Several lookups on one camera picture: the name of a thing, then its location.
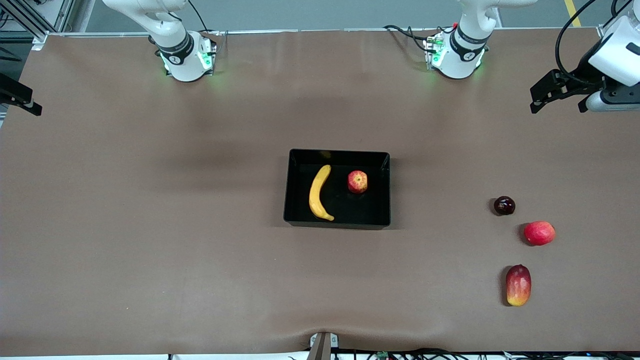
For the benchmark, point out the aluminium frame profile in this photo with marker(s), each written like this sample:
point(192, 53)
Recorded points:
point(30, 20)

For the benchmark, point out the red yellow mango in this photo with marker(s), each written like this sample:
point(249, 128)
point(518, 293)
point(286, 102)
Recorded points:
point(518, 286)

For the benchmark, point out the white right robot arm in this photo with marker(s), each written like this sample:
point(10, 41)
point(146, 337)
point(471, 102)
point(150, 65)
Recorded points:
point(185, 65)

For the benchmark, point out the brown table mat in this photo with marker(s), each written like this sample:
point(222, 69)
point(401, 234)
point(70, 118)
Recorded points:
point(150, 225)

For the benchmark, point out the dark purple plum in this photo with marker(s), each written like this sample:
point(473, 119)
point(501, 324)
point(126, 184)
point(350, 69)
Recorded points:
point(504, 206)

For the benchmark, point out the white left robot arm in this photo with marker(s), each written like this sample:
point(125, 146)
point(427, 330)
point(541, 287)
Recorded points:
point(457, 62)

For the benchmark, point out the black rectangular plastic box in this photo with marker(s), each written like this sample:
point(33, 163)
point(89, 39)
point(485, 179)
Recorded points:
point(370, 215)

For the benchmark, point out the large red apple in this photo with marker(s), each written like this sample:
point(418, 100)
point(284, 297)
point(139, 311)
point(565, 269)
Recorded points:
point(539, 233)

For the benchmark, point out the brown camera mount post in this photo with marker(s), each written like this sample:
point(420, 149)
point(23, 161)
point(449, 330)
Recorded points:
point(322, 347)

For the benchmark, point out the small red yellow apple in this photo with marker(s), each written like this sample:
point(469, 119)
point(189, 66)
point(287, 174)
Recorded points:
point(357, 182)

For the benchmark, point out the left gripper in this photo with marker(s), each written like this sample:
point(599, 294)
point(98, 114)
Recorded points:
point(583, 71)

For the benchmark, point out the yellow banana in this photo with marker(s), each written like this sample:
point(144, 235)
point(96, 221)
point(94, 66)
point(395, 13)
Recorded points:
point(316, 200)

